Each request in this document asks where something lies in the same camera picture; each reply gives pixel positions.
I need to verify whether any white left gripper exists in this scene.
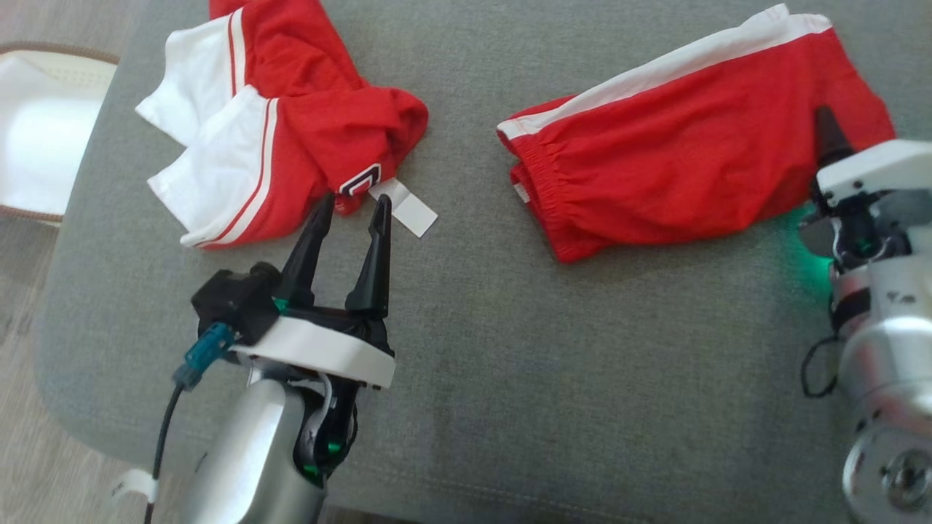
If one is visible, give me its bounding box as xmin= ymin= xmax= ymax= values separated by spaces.
xmin=229 ymin=193 xmax=396 ymax=389

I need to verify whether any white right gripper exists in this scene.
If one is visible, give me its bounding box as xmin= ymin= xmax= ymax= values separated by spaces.
xmin=814 ymin=106 xmax=932 ymax=206

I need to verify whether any red white basketball jersey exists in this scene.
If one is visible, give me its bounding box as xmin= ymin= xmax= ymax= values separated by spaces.
xmin=135 ymin=0 xmax=439 ymax=250

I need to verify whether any red shorts white stripe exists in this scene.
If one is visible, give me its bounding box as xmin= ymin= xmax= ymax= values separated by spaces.
xmin=497 ymin=4 xmax=896 ymax=264

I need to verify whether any grey sofa seat cushion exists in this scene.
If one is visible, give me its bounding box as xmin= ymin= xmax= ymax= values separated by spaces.
xmin=33 ymin=0 xmax=932 ymax=524

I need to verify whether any white laundry basket brown rim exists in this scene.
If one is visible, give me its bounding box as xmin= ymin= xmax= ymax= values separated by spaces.
xmin=0 ymin=42 xmax=119 ymax=223

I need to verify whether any left black cable teal plug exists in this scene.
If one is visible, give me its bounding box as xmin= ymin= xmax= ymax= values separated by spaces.
xmin=142 ymin=324 xmax=235 ymax=524

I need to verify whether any white cable tag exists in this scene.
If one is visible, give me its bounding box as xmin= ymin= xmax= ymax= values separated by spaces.
xmin=113 ymin=469 xmax=159 ymax=504

